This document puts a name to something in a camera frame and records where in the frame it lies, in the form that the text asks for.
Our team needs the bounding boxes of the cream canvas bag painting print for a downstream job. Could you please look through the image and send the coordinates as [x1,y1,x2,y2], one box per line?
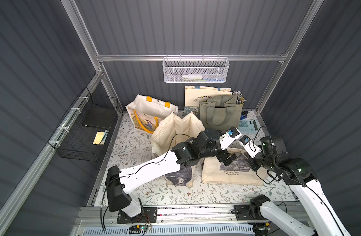
[202,148,268,186]

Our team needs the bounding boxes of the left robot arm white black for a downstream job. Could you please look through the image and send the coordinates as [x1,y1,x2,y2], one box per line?
[103,127,242,218]

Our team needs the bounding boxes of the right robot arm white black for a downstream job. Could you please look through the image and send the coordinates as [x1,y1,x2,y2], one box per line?
[240,136,349,236]

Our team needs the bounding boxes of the olive green tote bag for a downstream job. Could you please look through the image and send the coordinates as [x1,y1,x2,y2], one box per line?
[199,95,243,131]

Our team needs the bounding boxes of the open cream canvas bag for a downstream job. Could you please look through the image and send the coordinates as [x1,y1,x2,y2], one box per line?
[151,113,205,187]

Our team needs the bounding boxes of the cream tote bag black lettering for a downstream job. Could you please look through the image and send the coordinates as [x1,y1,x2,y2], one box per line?
[184,86,232,107]

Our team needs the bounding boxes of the light blue calculator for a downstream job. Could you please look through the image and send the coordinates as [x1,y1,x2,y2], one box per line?
[238,119,260,134]

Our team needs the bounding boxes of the blue stapler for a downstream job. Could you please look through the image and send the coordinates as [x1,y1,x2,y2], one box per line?
[240,110,249,120]

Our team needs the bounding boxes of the yellow pen holder cup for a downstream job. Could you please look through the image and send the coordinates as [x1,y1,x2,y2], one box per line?
[232,91,247,105]

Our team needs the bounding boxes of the white bottle in basket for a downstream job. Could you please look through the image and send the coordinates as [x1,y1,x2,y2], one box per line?
[182,74,203,81]

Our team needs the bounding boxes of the floral table mat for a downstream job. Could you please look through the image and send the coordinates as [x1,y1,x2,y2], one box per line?
[107,114,295,206]

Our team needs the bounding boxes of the small green circuit board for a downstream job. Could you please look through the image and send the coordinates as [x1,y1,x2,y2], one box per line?
[128,225,147,235]

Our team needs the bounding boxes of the yellow sticky note pad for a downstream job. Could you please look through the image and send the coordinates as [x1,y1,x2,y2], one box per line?
[93,132,105,145]

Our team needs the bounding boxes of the black notebook in basket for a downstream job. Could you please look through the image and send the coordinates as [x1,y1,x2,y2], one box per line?
[82,106,116,129]

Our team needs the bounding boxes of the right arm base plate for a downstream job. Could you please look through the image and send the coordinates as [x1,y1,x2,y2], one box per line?
[231,204,257,221]

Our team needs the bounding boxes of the white tote bag yellow handles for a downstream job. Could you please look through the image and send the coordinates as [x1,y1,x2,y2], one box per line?
[125,94,178,134]

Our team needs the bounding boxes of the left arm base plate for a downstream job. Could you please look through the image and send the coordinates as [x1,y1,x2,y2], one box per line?
[117,207,158,224]

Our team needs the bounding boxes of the white wire mesh basket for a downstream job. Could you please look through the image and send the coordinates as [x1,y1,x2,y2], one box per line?
[162,56,230,83]

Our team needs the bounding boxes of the black wire wall basket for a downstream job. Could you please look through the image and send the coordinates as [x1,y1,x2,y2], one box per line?
[48,89,118,162]

